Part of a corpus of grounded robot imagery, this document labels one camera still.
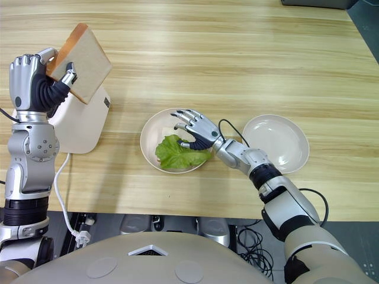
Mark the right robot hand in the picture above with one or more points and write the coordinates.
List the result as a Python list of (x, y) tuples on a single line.
[(205, 130)]

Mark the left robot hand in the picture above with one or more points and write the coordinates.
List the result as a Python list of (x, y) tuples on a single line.
[(25, 85)]

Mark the green lettuce leaf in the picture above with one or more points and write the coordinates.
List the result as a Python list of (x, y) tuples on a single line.
[(177, 156)]

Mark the bread slice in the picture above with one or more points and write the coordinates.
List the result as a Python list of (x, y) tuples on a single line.
[(89, 62)]

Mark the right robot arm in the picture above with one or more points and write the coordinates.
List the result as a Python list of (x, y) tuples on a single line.
[(296, 204)]

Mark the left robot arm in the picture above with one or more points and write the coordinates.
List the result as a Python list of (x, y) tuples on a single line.
[(26, 165)]

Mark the cream plate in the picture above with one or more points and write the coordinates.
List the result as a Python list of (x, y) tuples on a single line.
[(275, 142), (154, 130)]

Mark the cream toaster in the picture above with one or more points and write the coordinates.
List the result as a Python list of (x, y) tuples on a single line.
[(80, 127)]

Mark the robot body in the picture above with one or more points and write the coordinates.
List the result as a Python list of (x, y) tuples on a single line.
[(148, 266)]

